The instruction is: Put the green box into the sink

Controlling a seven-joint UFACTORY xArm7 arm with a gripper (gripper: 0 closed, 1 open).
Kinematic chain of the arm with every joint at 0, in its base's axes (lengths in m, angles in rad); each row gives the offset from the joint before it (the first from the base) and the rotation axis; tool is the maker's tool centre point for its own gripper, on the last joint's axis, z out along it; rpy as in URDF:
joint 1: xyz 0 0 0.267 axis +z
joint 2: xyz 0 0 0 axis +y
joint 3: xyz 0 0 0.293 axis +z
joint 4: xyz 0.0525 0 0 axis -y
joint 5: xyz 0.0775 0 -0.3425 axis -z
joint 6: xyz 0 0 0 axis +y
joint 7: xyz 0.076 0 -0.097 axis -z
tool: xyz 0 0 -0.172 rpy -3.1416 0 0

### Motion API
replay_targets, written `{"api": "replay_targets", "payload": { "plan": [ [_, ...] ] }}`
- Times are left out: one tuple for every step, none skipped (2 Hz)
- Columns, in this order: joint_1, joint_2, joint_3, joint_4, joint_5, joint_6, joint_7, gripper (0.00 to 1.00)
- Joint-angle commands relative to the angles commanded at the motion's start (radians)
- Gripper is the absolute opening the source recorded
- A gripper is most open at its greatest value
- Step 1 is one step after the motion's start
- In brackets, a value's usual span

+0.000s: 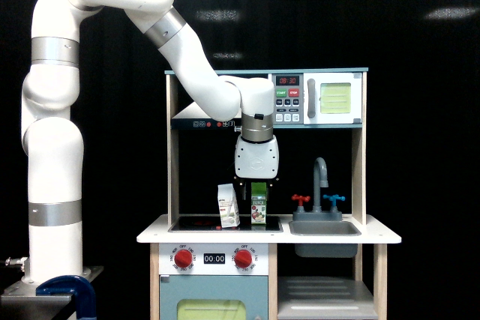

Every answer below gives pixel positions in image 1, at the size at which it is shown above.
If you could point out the red tap handle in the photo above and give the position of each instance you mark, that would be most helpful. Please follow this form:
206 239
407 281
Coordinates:
300 200

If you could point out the teal toy oven door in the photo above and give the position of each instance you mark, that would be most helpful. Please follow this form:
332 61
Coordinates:
214 297

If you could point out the grey toy sink basin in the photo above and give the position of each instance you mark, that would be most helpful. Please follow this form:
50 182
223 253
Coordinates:
317 233

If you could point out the grey toy faucet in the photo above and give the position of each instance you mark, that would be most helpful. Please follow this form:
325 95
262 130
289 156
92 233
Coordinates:
320 180

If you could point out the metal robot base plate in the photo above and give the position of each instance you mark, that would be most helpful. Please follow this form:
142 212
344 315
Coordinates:
22 292

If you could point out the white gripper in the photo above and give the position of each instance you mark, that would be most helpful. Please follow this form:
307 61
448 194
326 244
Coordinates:
256 161

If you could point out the grey toy range hood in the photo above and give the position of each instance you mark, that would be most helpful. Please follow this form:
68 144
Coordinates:
194 118

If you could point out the black toy stovetop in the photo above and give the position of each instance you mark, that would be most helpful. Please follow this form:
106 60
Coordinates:
204 223

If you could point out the green juice box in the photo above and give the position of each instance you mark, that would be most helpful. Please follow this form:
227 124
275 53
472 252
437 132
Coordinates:
258 200

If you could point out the right red stove knob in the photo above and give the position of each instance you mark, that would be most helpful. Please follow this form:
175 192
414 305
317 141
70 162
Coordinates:
243 259

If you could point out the toy microwave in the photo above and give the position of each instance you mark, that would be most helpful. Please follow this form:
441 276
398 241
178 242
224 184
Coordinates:
318 98

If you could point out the wooden toy kitchen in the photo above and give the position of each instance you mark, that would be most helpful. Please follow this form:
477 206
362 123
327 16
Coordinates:
266 211

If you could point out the blue clamp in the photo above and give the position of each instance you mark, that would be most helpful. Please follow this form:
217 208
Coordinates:
78 287

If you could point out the grey lower shelf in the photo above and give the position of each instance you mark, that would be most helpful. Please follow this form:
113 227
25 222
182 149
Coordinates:
324 298

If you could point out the white milk carton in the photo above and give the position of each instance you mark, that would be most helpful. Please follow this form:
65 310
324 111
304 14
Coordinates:
228 207

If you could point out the left red stove knob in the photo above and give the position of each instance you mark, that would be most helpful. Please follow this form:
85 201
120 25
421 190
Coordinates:
183 258

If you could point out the blue tap handle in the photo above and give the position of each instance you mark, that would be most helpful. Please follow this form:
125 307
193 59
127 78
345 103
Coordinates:
333 201

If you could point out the red stove knob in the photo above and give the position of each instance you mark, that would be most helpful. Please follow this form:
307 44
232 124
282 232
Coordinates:
243 259
183 258

